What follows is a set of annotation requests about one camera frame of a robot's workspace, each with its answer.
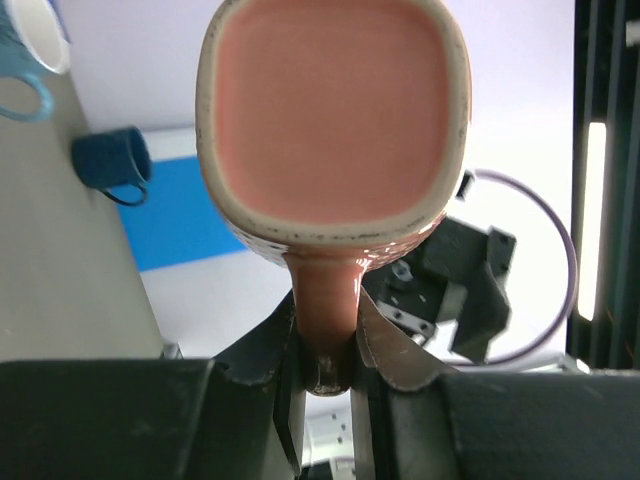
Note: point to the dark blue ceramic mug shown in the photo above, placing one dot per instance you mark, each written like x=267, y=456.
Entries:
x=113, y=159

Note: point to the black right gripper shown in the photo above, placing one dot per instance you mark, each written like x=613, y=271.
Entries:
x=456, y=275

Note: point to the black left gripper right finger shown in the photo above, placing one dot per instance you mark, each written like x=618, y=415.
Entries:
x=415, y=417

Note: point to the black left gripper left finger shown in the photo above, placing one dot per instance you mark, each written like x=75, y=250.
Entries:
x=238, y=415

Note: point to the pink ceramic mug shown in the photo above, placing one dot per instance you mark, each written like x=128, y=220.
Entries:
x=331, y=138

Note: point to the blue folder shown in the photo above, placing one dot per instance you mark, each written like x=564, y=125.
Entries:
x=178, y=222

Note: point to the light blue ceramic mug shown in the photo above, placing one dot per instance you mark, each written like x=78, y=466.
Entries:
x=33, y=44

